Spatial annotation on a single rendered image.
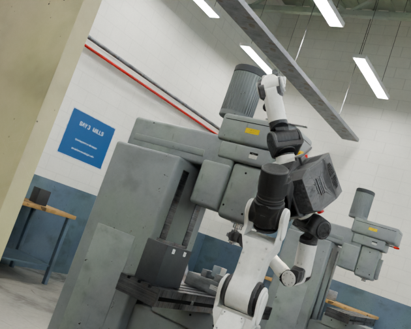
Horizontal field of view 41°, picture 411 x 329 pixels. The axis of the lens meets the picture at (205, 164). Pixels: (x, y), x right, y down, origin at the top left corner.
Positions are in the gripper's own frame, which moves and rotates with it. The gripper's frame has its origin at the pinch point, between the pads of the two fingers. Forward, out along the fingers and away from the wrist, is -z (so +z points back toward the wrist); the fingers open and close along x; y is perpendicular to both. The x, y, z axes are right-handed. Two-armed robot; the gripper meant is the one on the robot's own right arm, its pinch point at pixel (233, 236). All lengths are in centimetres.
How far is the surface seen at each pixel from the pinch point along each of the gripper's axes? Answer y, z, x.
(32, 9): -38, 88, 155
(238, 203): -17.2, 6.0, 8.3
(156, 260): 23, 29, 58
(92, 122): -96, -492, -63
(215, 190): -20.8, -7.1, 16.7
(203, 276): 25.5, 0.8, 11.0
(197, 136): -49, -29, 26
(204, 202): -12.4, -11.0, 18.4
